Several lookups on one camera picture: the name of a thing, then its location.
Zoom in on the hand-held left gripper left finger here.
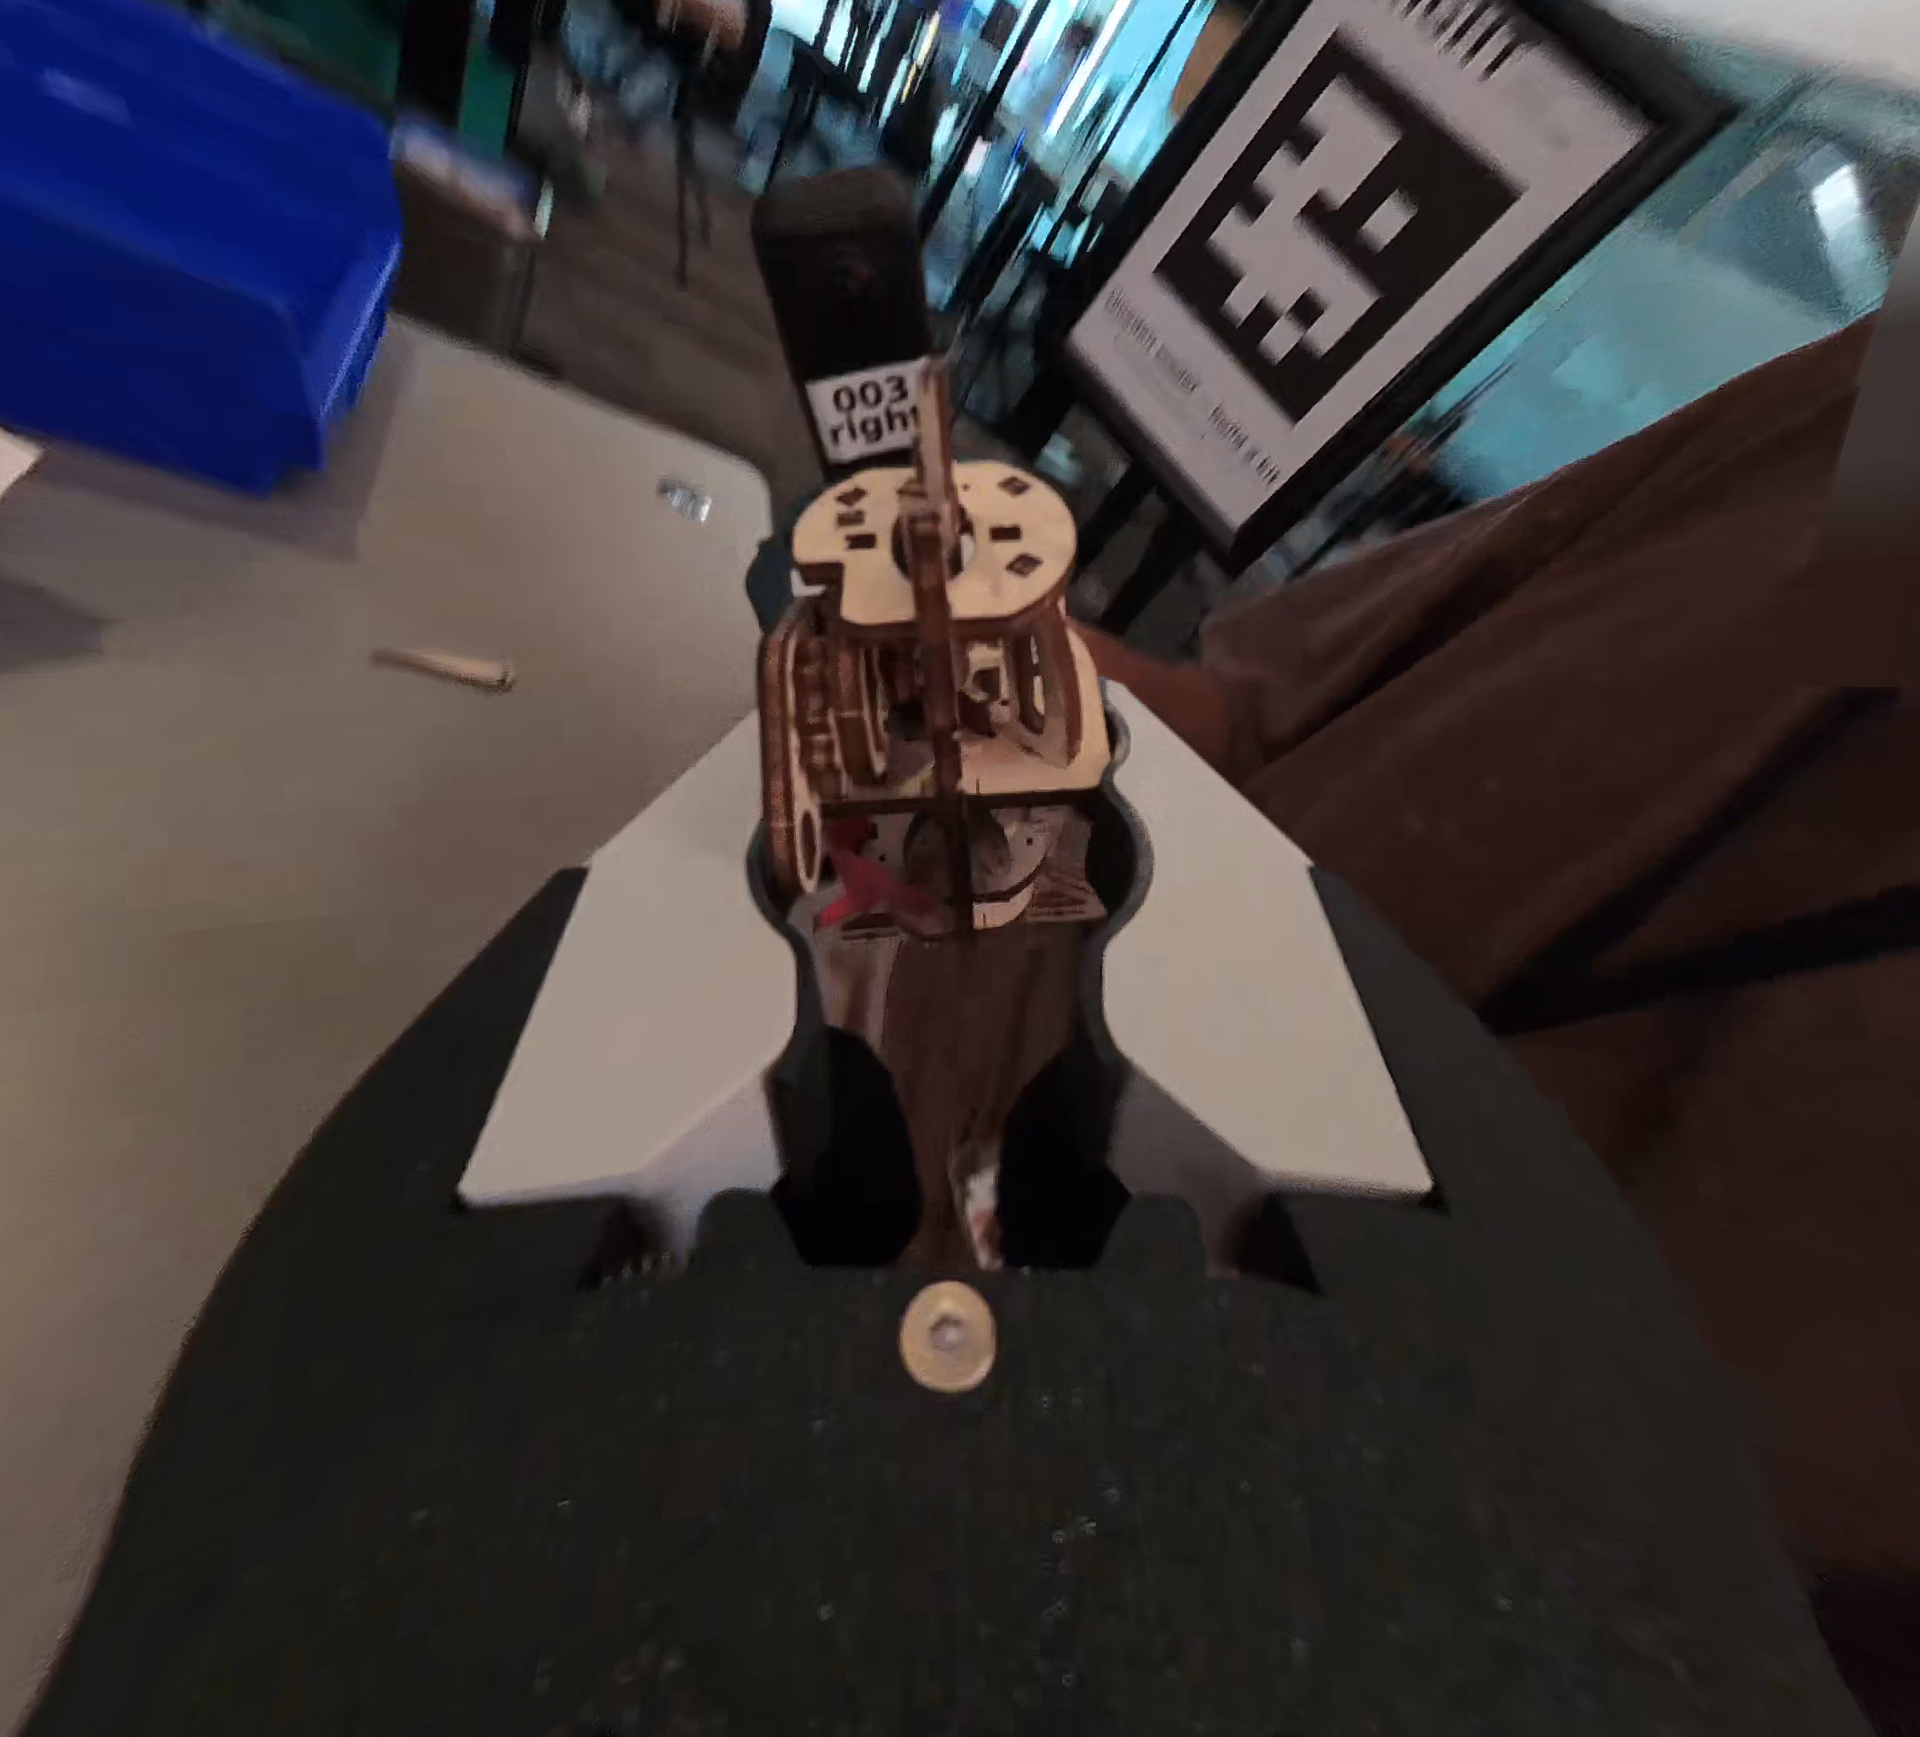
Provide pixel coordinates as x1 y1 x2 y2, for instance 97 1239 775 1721
457 716 821 1238

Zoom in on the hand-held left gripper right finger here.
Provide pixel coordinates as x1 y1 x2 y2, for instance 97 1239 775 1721
1076 690 1443 1248

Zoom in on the wooden mechanical model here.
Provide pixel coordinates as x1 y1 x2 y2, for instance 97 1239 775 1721
754 357 1125 945

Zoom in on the person's right forearm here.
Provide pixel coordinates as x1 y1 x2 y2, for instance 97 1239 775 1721
1200 312 1920 1737

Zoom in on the small wooden dowel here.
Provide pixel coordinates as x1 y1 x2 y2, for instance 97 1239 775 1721
369 644 521 697

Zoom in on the blue plastic bin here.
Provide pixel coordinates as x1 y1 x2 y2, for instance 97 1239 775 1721
0 0 402 496

